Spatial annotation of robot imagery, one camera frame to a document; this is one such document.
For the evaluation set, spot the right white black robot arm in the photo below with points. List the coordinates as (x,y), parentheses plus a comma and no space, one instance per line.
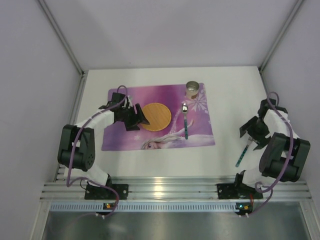
(284,153)

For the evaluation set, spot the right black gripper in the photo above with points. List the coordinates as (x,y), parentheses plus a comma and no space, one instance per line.
(251,133)

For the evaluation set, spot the metal fork teal handle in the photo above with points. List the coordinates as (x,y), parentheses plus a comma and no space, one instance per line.
(243,152)

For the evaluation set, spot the purple printed cloth placemat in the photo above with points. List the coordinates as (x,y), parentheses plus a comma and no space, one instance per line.
(200,133)

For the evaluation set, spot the metal spoon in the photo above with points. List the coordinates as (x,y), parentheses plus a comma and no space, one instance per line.
(184,109)

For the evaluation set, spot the aluminium mounting rail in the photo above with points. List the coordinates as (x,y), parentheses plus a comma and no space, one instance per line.
(167,189)

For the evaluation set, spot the perforated grey cable duct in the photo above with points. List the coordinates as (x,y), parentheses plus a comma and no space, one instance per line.
(126,206)

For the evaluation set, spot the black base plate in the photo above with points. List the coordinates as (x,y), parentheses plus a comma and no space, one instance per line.
(231,191)
(99,193)

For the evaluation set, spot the round orange woven plate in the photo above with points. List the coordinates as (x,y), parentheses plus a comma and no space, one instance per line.
(158,115)

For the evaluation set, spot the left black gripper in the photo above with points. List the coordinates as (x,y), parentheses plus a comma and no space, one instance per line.
(133,117)

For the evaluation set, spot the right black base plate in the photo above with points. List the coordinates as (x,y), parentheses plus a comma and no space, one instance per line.
(231,191)

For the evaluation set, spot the beige metal cup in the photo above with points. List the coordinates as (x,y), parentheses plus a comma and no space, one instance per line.
(192,89)

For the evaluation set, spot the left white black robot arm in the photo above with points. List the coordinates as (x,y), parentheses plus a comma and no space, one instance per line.
(77,147)

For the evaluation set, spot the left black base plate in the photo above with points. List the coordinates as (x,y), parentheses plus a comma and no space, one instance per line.
(99,193)

